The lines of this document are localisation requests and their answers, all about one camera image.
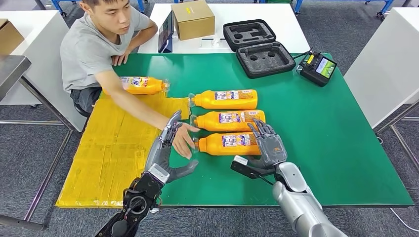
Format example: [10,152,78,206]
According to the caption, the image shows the person's left hand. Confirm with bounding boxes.
[111,49,131,67]

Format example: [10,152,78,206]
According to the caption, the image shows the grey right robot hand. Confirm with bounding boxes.
[247,118,288,171]

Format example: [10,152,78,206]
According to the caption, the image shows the person's right hand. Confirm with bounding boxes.
[171,122,201,160]

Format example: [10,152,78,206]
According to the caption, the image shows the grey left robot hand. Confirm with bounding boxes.
[144,110,200,184]

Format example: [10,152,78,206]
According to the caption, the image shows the orange detergent bottle clear cap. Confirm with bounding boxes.
[102,76,170,96]
[193,131,262,157]
[188,89,258,111]
[190,110,266,133]

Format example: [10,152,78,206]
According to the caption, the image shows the person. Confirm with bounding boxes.
[60,0,201,160]

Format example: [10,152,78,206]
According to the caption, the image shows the dark tablet with stand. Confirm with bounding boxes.
[158,10,174,54]

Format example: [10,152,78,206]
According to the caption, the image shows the yellow taped cardboard mat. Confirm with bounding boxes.
[55,88,191,209]

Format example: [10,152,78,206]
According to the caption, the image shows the black stool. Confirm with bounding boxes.
[73,102,91,119]

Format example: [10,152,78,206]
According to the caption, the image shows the closed brown cardboard box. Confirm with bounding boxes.
[170,0,216,41]

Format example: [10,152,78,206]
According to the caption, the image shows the white side table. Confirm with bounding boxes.
[0,11,87,133]

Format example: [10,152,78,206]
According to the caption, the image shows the open black foam case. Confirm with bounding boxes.
[223,19,296,79]

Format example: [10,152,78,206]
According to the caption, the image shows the black remote controller with screen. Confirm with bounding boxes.
[296,49,338,88]

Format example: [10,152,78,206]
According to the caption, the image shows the grey metal table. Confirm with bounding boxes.
[0,55,74,232]

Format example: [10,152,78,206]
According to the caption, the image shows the open brown cardboard box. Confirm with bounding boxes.
[0,19,25,56]

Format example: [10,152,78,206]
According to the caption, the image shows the white table with box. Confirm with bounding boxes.
[137,3,311,55]

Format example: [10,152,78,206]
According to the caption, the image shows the white table with metal legs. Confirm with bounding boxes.
[343,7,419,174]

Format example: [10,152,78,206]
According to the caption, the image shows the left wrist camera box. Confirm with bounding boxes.
[146,163,171,185]

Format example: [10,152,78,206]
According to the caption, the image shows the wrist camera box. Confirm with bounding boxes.
[230,155,276,180]
[146,163,171,185]

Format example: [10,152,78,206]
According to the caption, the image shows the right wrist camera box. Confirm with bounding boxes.
[230,155,276,180]

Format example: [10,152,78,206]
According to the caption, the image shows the white floor cable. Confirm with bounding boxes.
[389,207,419,233]

